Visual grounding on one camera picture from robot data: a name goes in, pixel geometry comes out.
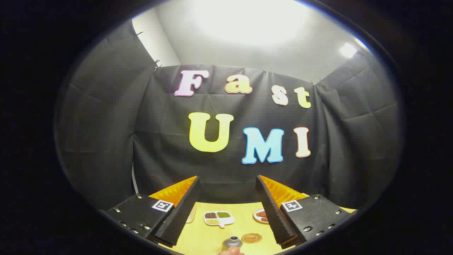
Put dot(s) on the white divided dish with beans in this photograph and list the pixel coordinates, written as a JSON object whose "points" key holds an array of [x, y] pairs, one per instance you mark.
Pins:
{"points": [[218, 218]]}

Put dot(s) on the round brown cork coaster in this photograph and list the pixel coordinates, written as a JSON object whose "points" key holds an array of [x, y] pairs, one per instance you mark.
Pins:
{"points": [[251, 238]]}

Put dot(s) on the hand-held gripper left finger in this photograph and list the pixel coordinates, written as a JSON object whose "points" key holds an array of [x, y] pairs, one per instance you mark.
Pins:
{"points": [[178, 216]]}

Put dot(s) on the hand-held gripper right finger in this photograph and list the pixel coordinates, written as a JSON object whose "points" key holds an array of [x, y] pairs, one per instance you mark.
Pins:
{"points": [[270, 212]]}

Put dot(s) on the silver juice bottle green label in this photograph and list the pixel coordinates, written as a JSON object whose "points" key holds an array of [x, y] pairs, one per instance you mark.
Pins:
{"points": [[231, 242]]}

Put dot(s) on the wooden table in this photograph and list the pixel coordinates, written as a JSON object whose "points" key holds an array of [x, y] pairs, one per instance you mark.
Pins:
{"points": [[208, 237]]}

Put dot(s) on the black backdrop cloth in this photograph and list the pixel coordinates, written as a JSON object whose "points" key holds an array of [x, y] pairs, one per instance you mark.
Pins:
{"points": [[170, 141]]}

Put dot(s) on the white oval plate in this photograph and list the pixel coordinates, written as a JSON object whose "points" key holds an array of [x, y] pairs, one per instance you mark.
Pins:
{"points": [[257, 216]]}

